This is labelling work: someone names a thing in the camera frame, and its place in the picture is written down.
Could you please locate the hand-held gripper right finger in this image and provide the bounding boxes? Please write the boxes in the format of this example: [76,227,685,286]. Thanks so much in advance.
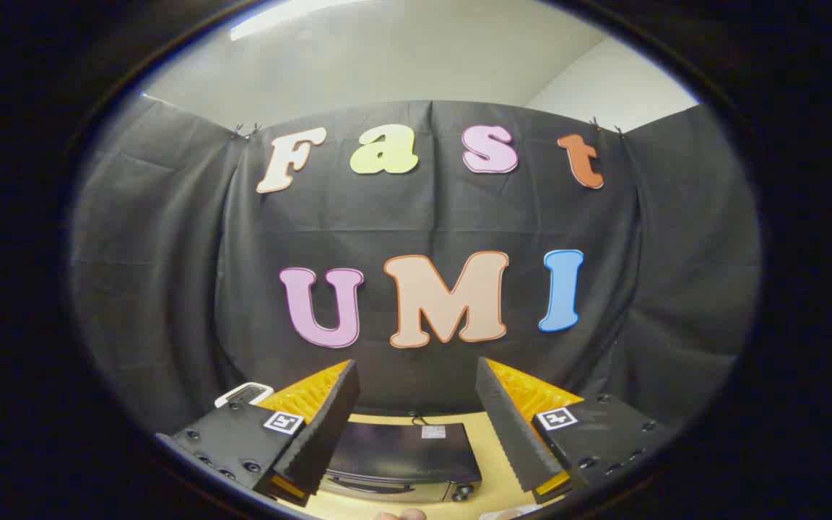
[475,357,677,505]

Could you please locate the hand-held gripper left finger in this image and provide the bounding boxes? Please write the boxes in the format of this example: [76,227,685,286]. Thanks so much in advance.
[155,359,361,508]

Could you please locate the black toaster oven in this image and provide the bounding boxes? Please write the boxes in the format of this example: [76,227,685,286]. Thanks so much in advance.
[318,421,483,504]

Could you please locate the white pop-up toaster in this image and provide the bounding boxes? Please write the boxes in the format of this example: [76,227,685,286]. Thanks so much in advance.
[214,381,274,410]

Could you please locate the black backdrop cloth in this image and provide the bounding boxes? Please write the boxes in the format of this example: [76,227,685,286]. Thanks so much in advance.
[69,94,762,434]

